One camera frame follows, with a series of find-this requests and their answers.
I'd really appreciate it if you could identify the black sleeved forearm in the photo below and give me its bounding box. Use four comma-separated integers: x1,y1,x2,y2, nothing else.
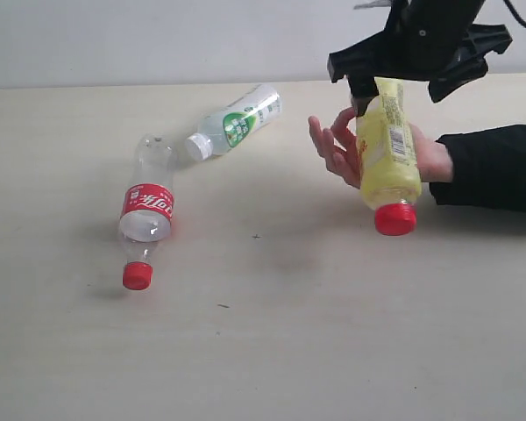
430,125,526,213

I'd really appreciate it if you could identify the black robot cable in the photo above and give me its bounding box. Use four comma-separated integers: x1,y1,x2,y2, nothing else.
501,0,526,35

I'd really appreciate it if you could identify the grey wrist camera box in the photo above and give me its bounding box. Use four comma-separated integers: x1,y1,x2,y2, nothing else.
353,0,393,10

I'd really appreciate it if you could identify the clear red label cola bottle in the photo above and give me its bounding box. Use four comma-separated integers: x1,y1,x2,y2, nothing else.
118,134,176,290

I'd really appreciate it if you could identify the yellow label red cap bottle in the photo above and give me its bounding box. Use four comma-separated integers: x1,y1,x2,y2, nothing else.
356,77,422,236

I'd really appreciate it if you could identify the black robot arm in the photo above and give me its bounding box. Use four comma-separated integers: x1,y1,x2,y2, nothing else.
327,0,512,117

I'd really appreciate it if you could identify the clear green label water bottle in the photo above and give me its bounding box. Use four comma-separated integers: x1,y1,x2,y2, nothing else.
185,84,282,162

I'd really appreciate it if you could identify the person's open bare hand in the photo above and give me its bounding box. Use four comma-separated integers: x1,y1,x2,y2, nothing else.
308,106,455,190

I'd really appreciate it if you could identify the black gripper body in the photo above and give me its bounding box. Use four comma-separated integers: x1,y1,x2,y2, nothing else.
327,0,512,82

